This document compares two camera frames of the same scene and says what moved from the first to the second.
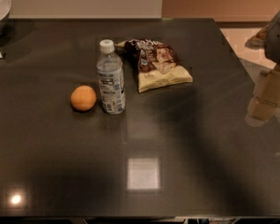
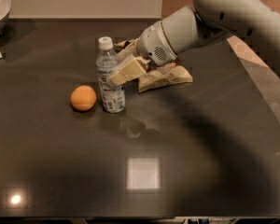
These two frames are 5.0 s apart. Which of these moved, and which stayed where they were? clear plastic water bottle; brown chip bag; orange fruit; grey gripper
Moved: grey gripper
Stayed: brown chip bag; orange fruit; clear plastic water bottle
